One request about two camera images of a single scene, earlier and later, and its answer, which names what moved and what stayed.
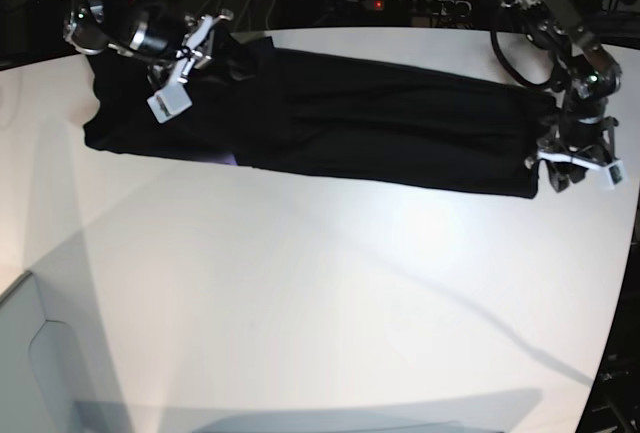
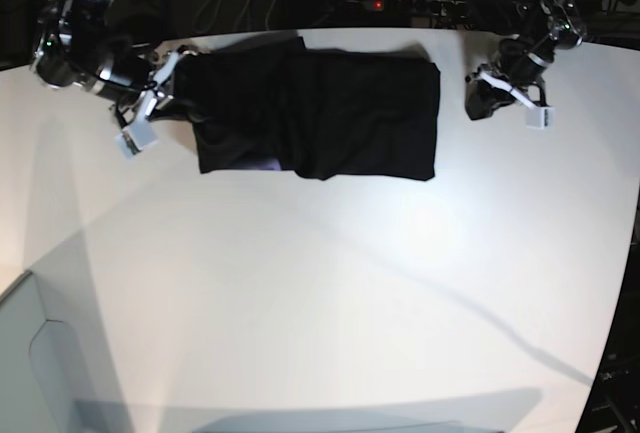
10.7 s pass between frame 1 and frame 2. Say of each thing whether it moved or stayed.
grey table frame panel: stayed
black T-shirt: moved
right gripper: moved
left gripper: moved
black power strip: stayed
